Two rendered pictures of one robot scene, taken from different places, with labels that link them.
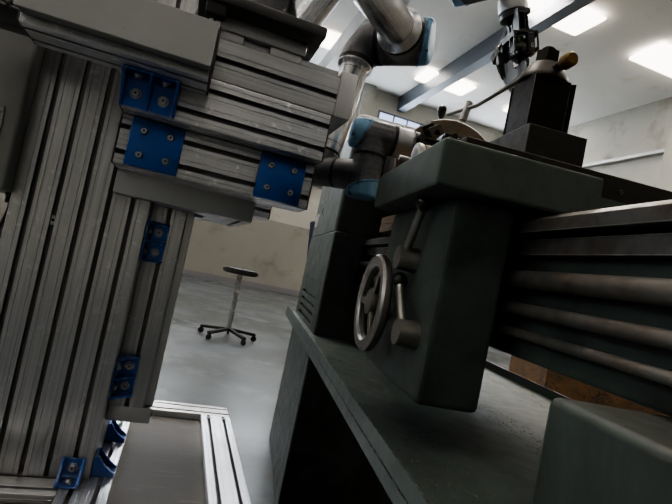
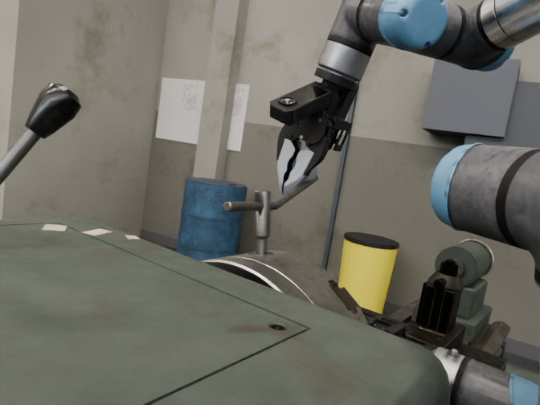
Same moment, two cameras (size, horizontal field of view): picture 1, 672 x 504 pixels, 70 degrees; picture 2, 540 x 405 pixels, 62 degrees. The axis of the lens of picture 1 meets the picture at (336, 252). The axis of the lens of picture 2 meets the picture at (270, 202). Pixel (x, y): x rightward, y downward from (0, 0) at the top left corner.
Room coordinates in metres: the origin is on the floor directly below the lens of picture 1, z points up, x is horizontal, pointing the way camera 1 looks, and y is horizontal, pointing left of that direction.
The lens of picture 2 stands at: (1.83, 0.13, 1.38)
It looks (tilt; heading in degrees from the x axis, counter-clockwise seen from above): 7 degrees down; 225
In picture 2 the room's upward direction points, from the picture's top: 9 degrees clockwise
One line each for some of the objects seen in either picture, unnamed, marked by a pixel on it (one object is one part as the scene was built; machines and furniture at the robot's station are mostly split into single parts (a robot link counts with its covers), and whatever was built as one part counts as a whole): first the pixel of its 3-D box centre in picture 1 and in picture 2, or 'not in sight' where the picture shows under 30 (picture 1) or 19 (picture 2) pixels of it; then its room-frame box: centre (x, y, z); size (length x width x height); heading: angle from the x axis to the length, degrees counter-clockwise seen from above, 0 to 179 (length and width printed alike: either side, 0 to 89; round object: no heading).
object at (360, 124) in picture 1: (372, 137); (499, 400); (1.16, -0.03, 1.08); 0.11 x 0.08 x 0.09; 98
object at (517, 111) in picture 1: (537, 114); (438, 305); (0.80, -0.29, 1.07); 0.07 x 0.07 x 0.10; 10
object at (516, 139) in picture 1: (519, 159); (431, 338); (0.82, -0.28, 1.00); 0.20 x 0.10 x 0.05; 10
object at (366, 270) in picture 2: not in sight; (363, 280); (-1.46, -1.87, 0.37); 0.47 x 0.47 x 0.74
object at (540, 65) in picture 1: (543, 75); (446, 280); (0.79, -0.28, 1.13); 0.08 x 0.08 x 0.03
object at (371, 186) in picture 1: (358, 175); not in sight; (1.17, -0.02, 0.98); 0.11 x 0.08 x 0.11; 64
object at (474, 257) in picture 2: not in sight; (460, 282); (0.23, -0.46, 1.01); 0.30 x 0.20 x 0.29; 10
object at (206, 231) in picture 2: not in sight; (210, 227); (-0.91, -3.38, 0.48); 0.63 x 0.63 x 0.97
